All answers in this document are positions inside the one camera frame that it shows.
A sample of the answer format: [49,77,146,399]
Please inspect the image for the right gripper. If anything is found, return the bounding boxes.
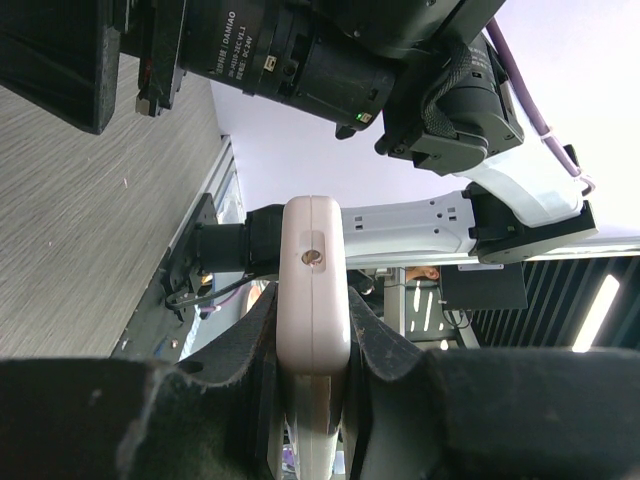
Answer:
[1,0,187,135]

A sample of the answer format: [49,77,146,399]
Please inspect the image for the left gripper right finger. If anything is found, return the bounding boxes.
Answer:
[344,293,639,479]

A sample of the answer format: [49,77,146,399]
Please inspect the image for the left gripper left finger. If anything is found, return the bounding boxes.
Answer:
[1,285,278,479]

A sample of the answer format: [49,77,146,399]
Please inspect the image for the white remote control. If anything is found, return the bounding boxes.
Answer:
[276,196,351,479]

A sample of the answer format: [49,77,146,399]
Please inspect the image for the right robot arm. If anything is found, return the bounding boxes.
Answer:
[1,1,597,277]

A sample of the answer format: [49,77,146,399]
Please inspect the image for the person in background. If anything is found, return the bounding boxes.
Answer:
[405,266,440,282]

